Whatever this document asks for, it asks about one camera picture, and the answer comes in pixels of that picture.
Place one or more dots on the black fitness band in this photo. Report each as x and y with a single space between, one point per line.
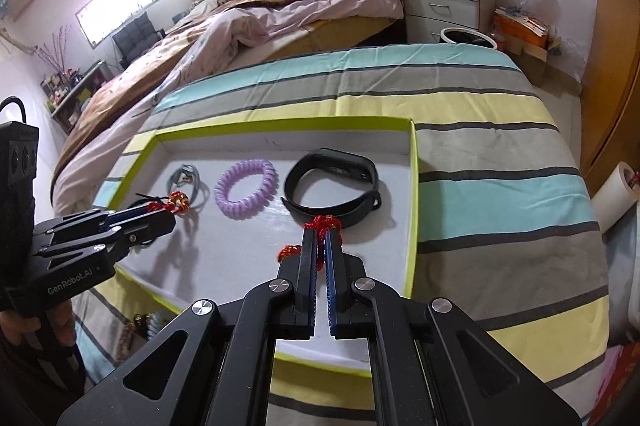
328 182

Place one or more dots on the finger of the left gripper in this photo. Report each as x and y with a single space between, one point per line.
131 232
135 210

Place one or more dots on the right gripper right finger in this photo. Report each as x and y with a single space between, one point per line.
431 364

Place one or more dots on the white paper roll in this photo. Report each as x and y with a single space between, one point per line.
616 196

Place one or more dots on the wooden wardrobe right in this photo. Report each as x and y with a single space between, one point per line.
610 93

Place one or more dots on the black hair tie teal bead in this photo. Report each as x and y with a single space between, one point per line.
146 199

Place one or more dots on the striped bedspread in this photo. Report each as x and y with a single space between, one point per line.
506 230

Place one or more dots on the red knotted bracelet gold beads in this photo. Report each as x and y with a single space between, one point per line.
176 203

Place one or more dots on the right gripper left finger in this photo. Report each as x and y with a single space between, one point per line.
212 364

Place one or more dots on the black left camera box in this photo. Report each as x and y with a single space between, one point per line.
19 144

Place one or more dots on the lime green tray box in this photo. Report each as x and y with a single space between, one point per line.
209 255

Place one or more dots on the stack of orange books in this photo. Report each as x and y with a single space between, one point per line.
517 24

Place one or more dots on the white waste bin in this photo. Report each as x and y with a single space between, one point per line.
457 35

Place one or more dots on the cluttered side desk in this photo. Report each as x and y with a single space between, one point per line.
69 95

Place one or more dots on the pink brown duvet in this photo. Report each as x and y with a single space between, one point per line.
202 47

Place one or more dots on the black office chair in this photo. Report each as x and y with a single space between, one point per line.
136 38

